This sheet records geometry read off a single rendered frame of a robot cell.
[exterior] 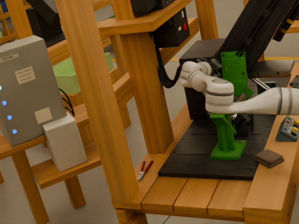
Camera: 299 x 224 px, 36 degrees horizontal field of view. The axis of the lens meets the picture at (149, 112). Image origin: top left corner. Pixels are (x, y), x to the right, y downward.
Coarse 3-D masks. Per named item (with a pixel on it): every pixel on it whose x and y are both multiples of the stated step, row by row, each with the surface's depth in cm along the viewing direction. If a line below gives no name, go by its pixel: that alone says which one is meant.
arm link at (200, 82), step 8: (200, 72) 172; (192, 80) 171; (200, 80) 164; (208, 80) 156; (216, 80) 154; (224, 80) 154; (200, 88) 167; (208, 88) 153; (216, 88) 150; (224, 88) 150; (232, 88) 152
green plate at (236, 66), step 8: (224, 56) 216; (232, 56) 215; (224, 64) 217; (232, 64) 215; (240, 64) 214; (224, 72) 218; (232, 72) 216; (240, 72) 215; (232, 80) 217; (240, 80) 215; (240, 88) 216
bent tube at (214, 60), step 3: (213, 60) 210; (216, 60) 213; (213, 63) 211; (216, 63) 210; (219, 63) 213; (213, 66) 211; (216, 66) 211; (219, 66) 209; (222, 66) 212; (204, 93) 215; (234, 114) 212; (231, 117) 212; (234, 117) 211
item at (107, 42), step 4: (92, 0) 739; (96, 0) 730; (100, 0) 721; (104, 0) 725; (108, 0) 725; (92, 4) 703; (96, 4) 710; (100, 4) 710; (104, 4) 718; (108, 4) 726; (112, 4) 816; (96, 8) 703; (112, 16) 809; (108, 36) 744; (104, 40) 730; (108, 40) 731; (104, 44) 723; (108, 44) 731
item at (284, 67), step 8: (256, 64) 233; (264, 64) 231; (272, 64) 229; (280, 64) 226; (288, 64) 224; (256, 72) 223; (264, 72) 222; (272, 72) 220; (280, 72) 219; (288, 72) 217
